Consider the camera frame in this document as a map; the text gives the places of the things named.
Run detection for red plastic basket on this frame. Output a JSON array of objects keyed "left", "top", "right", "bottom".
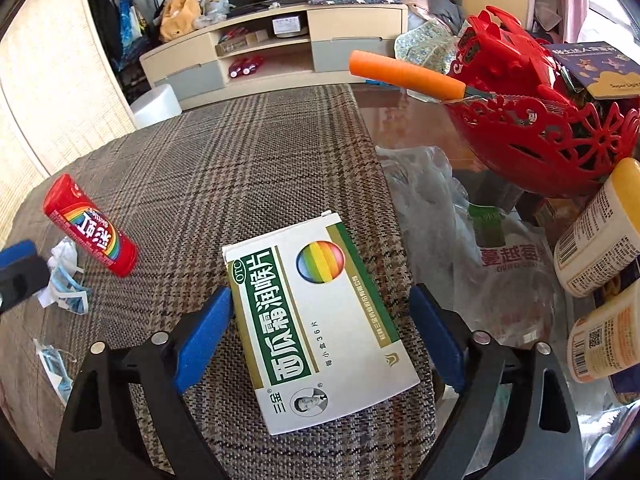
[{"left": 442, "top": 5, "right": 640, "bottom": 198}]

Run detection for dark blue card box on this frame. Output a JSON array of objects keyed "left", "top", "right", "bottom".
[{"left": 542, "top": 41, "right": 640, "bottom": 100}]

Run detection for grey clothes pile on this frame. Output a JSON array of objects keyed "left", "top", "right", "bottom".
[{"left": 402, "top": 0, "right": 466, "bottom": 36}]

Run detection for black coat rack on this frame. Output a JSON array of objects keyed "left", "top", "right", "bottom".
[{"left": 82, "top": 0, "right": 151, "bottom": 106}]

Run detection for floral cloth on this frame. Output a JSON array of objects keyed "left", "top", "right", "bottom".
[{"left": 394, "top": 17, "right": 473, "bottom": 73}]

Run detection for white green medicine box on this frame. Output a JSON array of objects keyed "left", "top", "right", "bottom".
[{"left": 221, "top": 210, "right": 421, "bottom": 436}]

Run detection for blue hanging clothes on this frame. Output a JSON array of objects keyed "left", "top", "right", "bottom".
[{"left": 117, "top": 0, "right": 151, "bottom": 56}]

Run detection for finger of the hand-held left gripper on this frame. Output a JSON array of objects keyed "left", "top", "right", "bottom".
[
  {"left": 0, "top": 255, "right": 51, "bottom": 312},
  {"left": 0, "top": 240, "right": 38, "bottom": 268}
]

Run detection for orange handled knife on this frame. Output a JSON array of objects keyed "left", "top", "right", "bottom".
[{"left": 348, "top": 50, "right": 501, "bottom": 103}]

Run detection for white round stool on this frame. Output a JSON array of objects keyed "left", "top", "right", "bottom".
[{"left": 131, "top": 84, "right": 182, "bottom": 128}]

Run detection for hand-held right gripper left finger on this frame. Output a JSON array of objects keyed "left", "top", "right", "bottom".
[{"left": 54, "top": 286, "right": 234, "bottom": 480}]

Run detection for crumpled white blue wrapper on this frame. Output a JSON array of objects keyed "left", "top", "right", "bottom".
[
  {"left": 37, "top": 239, "right": 91, "bottom": 316},
  {"left": 32, "top": 339, "right": 76, "bottom": 406}
]

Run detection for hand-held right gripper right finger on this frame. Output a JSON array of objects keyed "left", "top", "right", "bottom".
[{"left": 409, "top": 282, "right": 586, "bottom": 480}]

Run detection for white box device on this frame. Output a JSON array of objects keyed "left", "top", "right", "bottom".
[{"left": 272, "top": 16, "right": 307, "bottom": 37}]

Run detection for flat cardboard box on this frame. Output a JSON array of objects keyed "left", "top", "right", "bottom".
[{"left": 215, "top": 27, "right": 268, "bottom": 56}]

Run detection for red toy cars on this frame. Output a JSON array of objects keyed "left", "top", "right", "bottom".
[{"left": 228, "top": 56, "right": 265, "bottom": 78}]

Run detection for plaid tablecloth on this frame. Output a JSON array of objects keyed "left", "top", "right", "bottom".
[{"left": 0, "top": 82, "right": 438, "bottom": 480}]

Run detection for clear plastic bag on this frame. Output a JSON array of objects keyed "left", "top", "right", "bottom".
[{"left": 375, "top": 145, "right": 571, "bottom": 351}]

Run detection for folding bamboo screen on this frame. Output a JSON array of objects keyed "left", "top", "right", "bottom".
[{"left": 0, "top": 0, "right": 138, "bottom": 241}]

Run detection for white bottle yellow cap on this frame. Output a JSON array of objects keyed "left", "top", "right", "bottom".
[{"left": 552, "top": 157, "right": 640, "bottom": 298}]

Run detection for beige grey television stand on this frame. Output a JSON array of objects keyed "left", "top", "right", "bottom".
[{"left": 139, "top": 0, "right": 410, "bottom": 101}]

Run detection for yellow plush toy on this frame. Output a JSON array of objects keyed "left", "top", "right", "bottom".
[{"left": 159, "top": 0, "right": 203, "bottom": 43}]

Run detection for white bottle cream cap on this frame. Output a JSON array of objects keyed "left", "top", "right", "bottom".
[{"left": 566, "top": 290, "right": 640, "bottom": 383}]

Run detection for red candy tube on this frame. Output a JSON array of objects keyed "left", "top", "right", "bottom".
[{"left": 42, "top": 173, "right": 137, "bottom": 278}]

